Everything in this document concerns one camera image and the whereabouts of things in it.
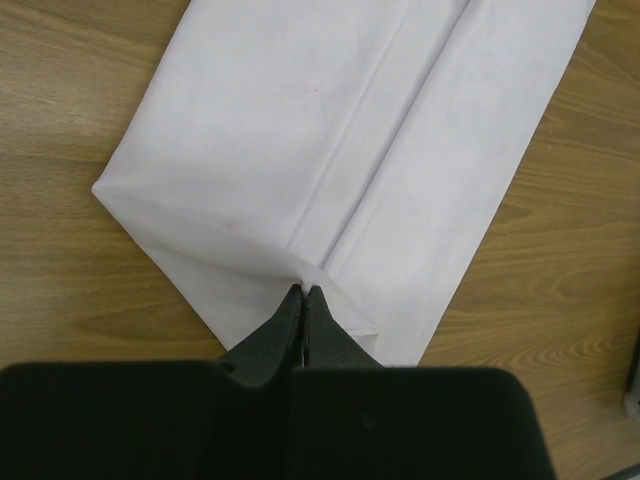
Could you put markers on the aluminium frame rail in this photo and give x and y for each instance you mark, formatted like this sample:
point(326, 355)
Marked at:
point(631, 396)

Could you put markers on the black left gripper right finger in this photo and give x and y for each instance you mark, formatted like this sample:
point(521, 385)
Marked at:
point(350, 418)

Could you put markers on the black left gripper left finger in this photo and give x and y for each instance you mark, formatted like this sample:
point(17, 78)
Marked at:
point(179, 419)

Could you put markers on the white t shirt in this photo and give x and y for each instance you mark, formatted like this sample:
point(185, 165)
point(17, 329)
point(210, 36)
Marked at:
point(360, 146)

